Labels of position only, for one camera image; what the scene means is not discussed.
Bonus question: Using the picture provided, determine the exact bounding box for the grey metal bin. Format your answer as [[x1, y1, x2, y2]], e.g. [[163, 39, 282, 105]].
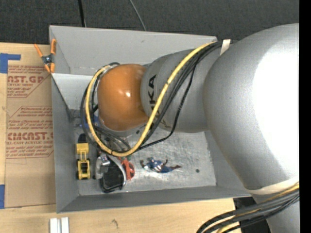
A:
[[49, 25, 254, 214]]

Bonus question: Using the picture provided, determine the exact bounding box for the blue superhero toy figure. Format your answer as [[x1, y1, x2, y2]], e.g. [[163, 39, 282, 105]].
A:
[[139, 157, 183, 174]]

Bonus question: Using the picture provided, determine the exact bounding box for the brown cardboard board, red print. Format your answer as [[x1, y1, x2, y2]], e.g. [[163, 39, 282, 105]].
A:
[[0, 42, 57, 209]]

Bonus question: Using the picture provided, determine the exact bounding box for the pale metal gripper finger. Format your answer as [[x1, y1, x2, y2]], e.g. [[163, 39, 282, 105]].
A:
[[95, 154, 111, 180]]

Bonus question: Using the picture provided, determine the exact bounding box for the red-orange plastic ring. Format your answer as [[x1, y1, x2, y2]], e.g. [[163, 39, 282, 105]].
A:
[[121, 157, 136, 181]]

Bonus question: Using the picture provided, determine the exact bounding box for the yellow toy loader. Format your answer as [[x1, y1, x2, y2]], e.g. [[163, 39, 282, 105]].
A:
[[75, 142, 91, 181]]

